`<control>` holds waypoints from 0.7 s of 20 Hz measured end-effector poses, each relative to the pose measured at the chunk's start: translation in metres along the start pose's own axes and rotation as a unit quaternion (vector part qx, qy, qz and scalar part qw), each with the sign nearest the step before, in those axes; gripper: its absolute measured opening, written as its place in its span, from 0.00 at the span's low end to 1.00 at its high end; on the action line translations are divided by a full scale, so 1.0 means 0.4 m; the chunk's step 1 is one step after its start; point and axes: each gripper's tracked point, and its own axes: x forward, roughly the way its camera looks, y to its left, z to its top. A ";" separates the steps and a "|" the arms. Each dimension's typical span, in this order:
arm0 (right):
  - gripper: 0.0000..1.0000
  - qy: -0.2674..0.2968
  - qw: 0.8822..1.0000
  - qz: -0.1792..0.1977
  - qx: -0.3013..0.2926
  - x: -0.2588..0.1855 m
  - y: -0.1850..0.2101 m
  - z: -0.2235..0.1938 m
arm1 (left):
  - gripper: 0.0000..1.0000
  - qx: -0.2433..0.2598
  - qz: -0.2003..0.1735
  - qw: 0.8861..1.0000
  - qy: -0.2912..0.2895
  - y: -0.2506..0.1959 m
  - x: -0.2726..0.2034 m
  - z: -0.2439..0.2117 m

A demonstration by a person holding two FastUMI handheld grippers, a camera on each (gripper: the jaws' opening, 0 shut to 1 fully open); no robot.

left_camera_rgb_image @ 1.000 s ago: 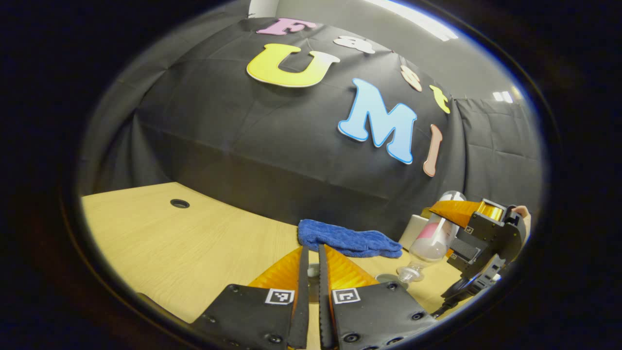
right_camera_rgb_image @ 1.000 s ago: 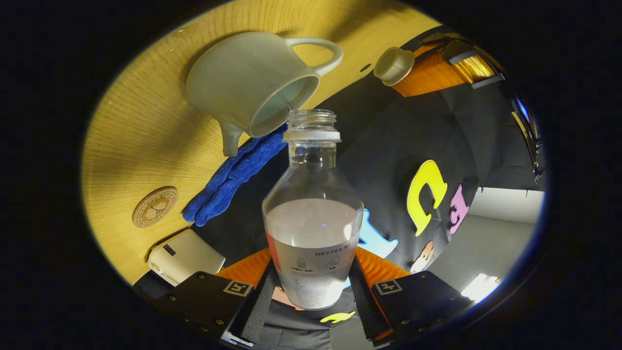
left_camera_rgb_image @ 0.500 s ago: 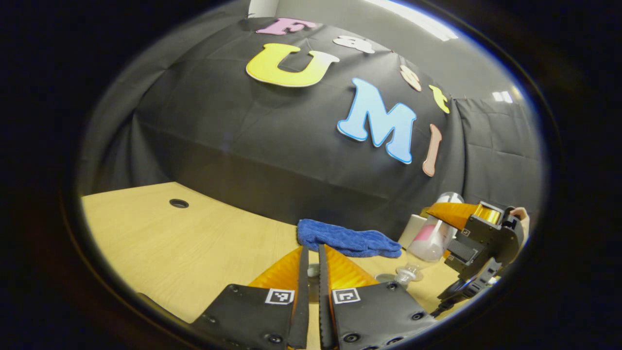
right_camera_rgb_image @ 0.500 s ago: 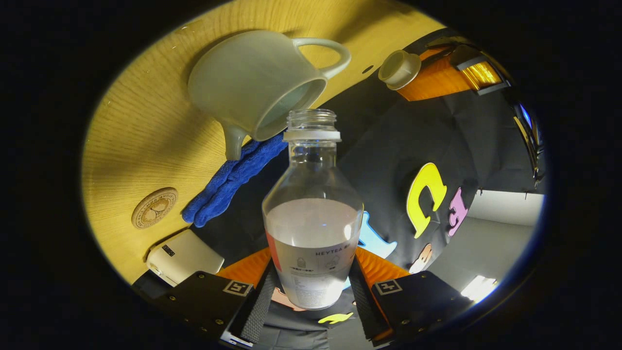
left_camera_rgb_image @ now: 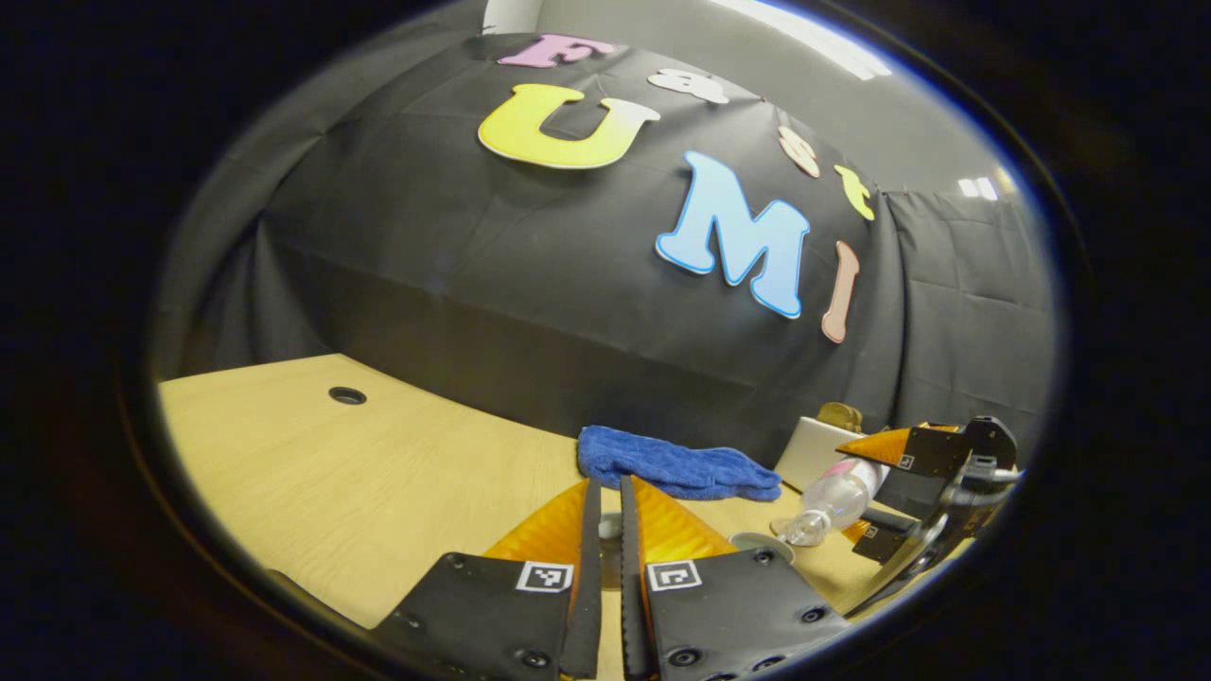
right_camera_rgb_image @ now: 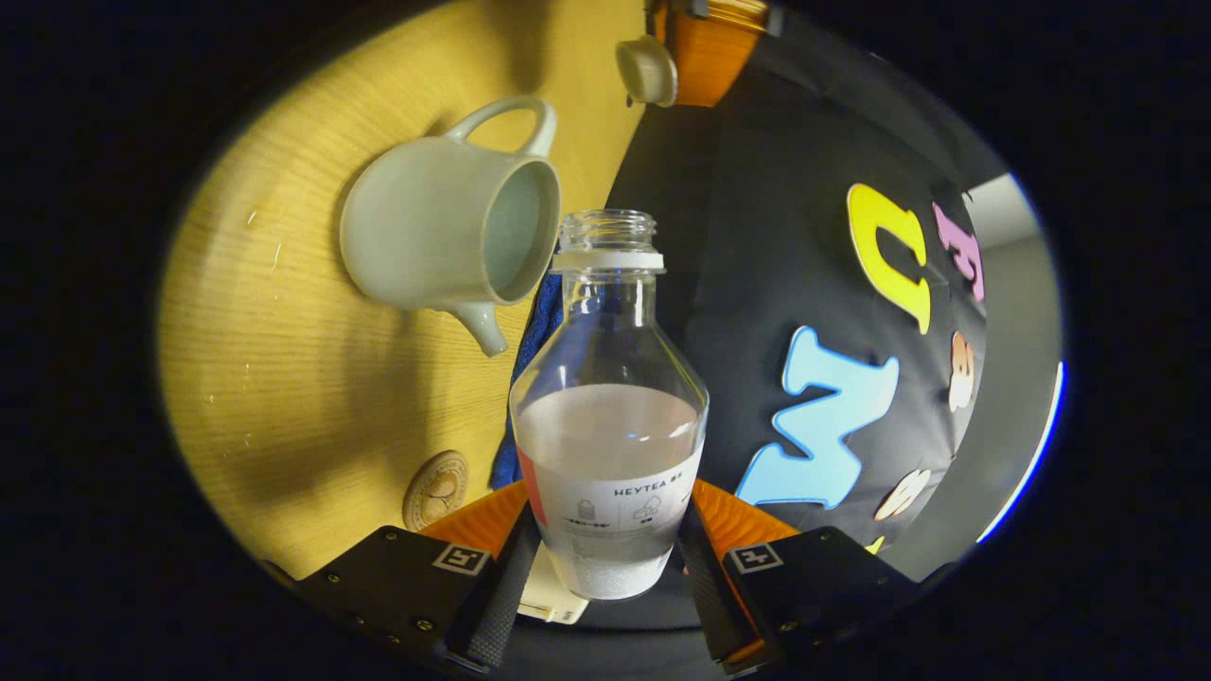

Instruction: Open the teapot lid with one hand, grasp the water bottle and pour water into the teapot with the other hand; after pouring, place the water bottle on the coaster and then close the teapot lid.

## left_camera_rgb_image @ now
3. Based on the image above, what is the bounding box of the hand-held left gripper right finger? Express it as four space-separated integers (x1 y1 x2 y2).
620 475 852 681

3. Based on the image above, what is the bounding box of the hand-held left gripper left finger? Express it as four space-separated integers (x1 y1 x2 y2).
374 478 604 681

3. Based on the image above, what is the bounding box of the clear plastic water bottle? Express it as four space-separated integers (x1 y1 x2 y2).
771 459 890 548

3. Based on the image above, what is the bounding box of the white toaster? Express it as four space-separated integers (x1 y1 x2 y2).
776 416 867 493

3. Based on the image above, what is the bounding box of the blue towel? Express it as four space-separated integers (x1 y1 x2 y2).
577 426 783 502

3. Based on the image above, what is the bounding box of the black backdrop cloth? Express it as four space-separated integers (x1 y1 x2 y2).
156 33 1056 474

